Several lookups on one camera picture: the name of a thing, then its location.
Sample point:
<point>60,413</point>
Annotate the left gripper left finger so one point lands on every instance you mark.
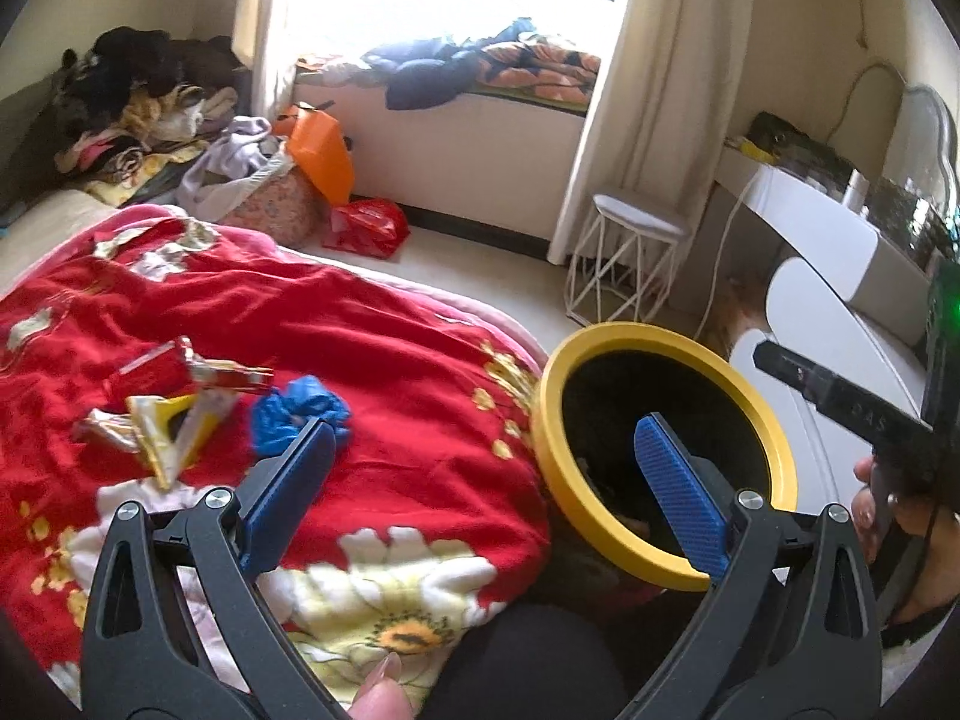
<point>142,656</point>

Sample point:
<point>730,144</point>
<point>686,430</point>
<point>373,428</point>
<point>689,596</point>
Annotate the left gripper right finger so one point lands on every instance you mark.
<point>788,628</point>

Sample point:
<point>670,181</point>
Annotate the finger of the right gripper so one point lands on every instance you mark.
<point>815,383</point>

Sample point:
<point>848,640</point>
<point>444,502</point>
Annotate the yellow white snack bag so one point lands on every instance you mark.
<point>172,431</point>

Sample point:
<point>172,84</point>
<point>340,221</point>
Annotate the blue plastic glove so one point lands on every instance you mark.
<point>277,418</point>

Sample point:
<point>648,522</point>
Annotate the red cylindrical snack can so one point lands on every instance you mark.
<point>163,370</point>

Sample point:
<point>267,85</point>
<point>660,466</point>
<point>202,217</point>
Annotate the red gold wrapper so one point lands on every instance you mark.
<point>223,373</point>

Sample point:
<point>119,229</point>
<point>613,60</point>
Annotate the yellow rimmed black trash bin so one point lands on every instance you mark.
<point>596,386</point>

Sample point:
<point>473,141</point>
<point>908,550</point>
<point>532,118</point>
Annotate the person's right hand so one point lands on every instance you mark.
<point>911,544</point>

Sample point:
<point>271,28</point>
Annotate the person's left hand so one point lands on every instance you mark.
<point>381,697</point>

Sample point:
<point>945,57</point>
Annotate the white rounded drawer cabinet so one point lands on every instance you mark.
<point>805,315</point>

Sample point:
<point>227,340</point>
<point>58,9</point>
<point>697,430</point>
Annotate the white dresser desk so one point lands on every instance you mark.
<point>862,267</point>

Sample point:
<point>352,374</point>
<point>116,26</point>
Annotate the ornate vanity mirror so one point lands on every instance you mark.
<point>923,149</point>

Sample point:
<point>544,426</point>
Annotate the black bag on desk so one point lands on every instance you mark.
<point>792,147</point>

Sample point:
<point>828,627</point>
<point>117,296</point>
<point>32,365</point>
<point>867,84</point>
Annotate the red floral blanket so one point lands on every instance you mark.
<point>430,524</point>

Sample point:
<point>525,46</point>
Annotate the cream curtain right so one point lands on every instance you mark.
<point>660,110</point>

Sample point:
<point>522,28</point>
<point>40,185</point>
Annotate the orange patterned quilt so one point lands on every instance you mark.
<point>538,69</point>

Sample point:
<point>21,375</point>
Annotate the floral fabric basket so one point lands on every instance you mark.
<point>287,208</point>

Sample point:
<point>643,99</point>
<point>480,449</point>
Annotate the red plastic bag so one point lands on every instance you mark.
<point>374,228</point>

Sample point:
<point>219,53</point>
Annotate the lavender white clothes heap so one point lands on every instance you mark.
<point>245,157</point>

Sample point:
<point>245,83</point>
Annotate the dark navy jacket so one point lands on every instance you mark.
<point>424,74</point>

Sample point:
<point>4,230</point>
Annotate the orange paper bag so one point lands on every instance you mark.
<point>314,140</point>

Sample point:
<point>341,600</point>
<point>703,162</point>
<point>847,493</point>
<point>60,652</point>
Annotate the pile of clothes on bed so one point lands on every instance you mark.
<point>139,108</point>

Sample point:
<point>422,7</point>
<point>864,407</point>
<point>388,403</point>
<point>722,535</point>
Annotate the sheer curtain left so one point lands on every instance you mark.
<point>264,39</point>

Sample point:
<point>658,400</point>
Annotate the white wire frame stool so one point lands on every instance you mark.
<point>625,260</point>

